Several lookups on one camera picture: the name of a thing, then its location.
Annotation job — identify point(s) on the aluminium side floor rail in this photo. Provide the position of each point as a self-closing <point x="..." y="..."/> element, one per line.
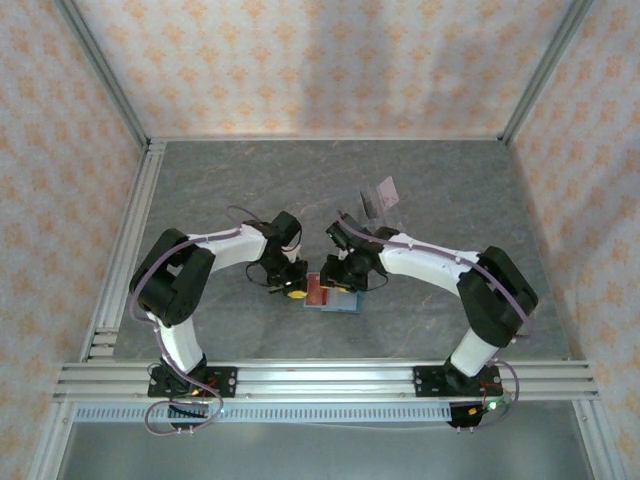
<point x="127" y="250"/>

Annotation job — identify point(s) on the clear acrylic card stand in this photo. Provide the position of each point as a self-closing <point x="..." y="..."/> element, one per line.
<point x="392" y="215"/>

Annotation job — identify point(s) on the aluminium frame post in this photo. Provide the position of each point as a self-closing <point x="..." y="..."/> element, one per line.
<point x="546" y="70"/>
<point x="103" y="70"/>
<point x="594" y="440"/>
<point x="54" y="440"/>

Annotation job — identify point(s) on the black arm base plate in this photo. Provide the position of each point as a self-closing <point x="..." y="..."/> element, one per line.
<point x="222" y="375"/>
<point x="425" y="375"/>

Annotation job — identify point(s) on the blue card holder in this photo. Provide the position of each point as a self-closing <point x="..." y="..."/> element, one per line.
<point x="345" y="302"/>

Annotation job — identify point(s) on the wide aluminium frame rail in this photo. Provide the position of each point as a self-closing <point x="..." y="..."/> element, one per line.
<point x="325" y="380"/>

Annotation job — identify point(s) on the pink credit card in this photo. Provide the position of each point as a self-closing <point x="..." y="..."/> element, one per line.
<point x="389" y="191"/>

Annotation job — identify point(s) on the red credit card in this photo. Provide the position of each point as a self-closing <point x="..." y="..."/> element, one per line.
<point x="315" y="295"/>

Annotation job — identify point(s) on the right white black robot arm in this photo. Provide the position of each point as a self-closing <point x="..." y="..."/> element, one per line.
<point x="425" y="262"/>

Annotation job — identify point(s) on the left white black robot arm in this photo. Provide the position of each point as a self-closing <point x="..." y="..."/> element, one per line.
<point x="235" y="245"/>

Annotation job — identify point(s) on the grey metal sheet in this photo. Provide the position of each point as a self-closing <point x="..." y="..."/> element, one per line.
<point x="325" y="452"/>

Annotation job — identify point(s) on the thin aluminium rear rail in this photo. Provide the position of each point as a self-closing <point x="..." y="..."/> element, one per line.
<point x="325" y="137"/>

